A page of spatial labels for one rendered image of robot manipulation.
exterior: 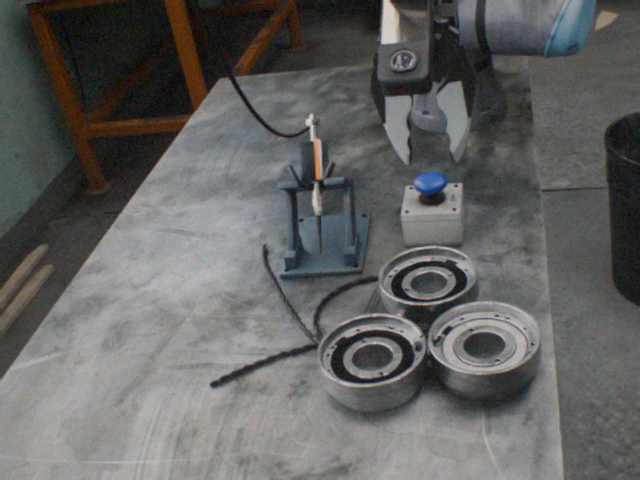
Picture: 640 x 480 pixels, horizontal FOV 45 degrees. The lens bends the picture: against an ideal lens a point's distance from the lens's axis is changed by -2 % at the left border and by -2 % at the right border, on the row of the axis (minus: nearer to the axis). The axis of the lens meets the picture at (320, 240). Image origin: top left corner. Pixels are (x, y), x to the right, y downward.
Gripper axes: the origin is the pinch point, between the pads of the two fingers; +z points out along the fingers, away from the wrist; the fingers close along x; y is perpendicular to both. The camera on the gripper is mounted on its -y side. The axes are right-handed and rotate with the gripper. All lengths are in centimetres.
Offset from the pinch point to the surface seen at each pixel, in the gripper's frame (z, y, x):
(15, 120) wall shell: 56, 155, 162
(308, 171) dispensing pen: 5.1, 7.6, 15.4
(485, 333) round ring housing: 13.6, -12.0, -4.9
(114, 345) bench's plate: 16.1, -10.5, 36.6
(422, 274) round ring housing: 13.5, -2.1, 2.1
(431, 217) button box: 12.1, 7.4, 1.6
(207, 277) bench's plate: 16.1, 2.2, 29.3
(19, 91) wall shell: 48, 163, 162
